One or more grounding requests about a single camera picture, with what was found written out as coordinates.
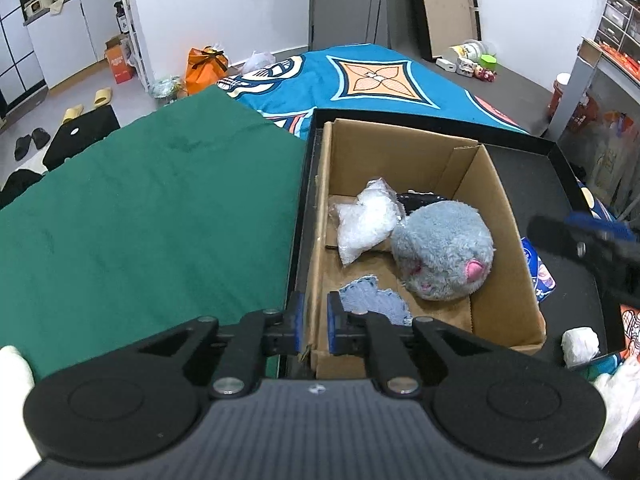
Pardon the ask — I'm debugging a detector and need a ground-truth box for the white crumpled tissue wad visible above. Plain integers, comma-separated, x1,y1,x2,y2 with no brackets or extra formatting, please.
561,327,600,368

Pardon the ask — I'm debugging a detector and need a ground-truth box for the white storage rack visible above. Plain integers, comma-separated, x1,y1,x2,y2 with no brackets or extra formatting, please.
115,0,153,92

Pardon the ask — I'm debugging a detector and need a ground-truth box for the orange cardboard carton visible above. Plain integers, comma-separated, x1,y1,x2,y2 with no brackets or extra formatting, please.
105,35,137,83

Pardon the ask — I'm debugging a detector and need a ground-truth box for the black dice stool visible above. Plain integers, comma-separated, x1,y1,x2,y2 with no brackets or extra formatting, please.
42,106,121,172

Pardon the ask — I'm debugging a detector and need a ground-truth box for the grey plush mouse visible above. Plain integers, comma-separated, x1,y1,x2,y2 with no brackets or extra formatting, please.
390,201,496,302

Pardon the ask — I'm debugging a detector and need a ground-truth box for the orange white container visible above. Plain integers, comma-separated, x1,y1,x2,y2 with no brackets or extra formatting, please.
547,72,571,118

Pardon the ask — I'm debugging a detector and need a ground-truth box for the beige tote bag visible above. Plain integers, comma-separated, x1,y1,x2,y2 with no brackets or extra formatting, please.
590,110,636,206

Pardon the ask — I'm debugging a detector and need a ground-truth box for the black shallow tray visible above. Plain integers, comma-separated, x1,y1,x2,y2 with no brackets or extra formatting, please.
280,107,623,381

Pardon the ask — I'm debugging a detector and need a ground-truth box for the blue-grey knitted cloth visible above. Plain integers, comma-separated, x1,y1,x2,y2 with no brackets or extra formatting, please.
339,275,413,327

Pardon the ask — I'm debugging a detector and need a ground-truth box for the black framed sliding door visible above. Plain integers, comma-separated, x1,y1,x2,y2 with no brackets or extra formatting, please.
0,0,48,111

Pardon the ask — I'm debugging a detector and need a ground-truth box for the black clothes pile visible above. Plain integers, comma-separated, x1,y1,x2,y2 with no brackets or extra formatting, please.
0,170,48,211

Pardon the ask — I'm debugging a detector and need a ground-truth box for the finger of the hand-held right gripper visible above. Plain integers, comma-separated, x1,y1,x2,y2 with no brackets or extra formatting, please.
565,211,639,244
529,215,601,264

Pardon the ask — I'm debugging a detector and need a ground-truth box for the blue printed blanket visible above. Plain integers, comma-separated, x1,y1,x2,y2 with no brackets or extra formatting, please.
217,44,640,381

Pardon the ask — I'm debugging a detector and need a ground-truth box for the white kitchen cabinet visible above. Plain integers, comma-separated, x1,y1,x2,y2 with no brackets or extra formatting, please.
25,0,126,88

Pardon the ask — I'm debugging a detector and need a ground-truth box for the grey floor mat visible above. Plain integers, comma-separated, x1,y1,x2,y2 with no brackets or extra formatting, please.
390,45,566,136

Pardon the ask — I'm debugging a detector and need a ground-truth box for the clear bag with plants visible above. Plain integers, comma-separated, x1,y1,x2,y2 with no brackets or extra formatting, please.
149,76,183,100

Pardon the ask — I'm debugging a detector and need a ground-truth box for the clear crinkled plastic bag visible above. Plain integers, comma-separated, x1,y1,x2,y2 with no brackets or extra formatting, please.
330,177,405,267

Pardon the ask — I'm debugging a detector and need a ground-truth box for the blue snack packet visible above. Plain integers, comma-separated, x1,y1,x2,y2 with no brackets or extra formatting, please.
521,237,557,302

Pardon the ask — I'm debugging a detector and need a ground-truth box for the orange gift bag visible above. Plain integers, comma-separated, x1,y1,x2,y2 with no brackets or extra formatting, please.
186,46,229,96

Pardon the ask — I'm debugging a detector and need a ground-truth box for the brown cardboard box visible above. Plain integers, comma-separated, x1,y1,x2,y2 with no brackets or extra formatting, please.
302,119,547,380

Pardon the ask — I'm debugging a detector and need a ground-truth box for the grey drawer organizer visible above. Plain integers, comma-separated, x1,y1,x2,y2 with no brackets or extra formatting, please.
595,0,640,53

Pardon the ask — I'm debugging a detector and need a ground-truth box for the black tray lid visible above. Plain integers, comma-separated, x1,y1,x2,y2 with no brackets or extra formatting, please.
404,0,483,61

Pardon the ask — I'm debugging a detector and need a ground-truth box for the grey door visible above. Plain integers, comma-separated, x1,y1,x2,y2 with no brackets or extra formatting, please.
310,0,388,53

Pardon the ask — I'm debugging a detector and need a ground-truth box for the green blanket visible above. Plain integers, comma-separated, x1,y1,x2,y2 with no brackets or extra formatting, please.
0,85,308,381

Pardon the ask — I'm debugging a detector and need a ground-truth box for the grey desk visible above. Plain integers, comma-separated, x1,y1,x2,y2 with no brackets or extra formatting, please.
547,35,640,161

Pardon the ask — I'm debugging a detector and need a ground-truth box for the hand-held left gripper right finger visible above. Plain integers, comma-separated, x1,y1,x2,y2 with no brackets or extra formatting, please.
327,291,496,399

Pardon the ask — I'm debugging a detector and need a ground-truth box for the white plastic bag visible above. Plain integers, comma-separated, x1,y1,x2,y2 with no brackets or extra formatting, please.
241,51,276,75

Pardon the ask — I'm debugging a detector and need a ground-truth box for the black dotted cloth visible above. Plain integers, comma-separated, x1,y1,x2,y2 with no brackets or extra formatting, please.
397,191,446,217

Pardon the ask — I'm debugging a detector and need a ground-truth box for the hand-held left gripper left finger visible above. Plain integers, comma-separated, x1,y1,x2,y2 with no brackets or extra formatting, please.
135,291,304,400

